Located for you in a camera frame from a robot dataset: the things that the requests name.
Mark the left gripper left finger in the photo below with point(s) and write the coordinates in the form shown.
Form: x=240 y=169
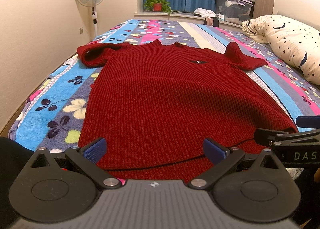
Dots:
x=84 y=159

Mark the star patterned cream pillow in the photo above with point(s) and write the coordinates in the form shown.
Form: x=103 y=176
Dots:
x=294 y=42

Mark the grey plastic storage bin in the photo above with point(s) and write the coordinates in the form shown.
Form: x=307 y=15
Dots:
x=235 y=11

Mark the white clothes pile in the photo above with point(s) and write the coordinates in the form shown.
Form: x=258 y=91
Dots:
x=204 y=13

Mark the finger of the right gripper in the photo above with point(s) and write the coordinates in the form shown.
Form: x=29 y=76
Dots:
x=267 y=137
x=312 y=121

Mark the red knit sweater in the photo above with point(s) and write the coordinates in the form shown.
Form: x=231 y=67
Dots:
x=155 y=104

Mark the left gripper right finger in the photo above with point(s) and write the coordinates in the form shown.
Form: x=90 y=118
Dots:
x=225 y=161

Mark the person's right hand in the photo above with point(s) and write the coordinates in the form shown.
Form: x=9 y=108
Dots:
x=316 y=176

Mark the potted green plant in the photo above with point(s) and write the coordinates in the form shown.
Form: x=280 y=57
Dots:
x=157 y=6

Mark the floral striped bed blanket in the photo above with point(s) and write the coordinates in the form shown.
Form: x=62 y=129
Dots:
x=53 y=116

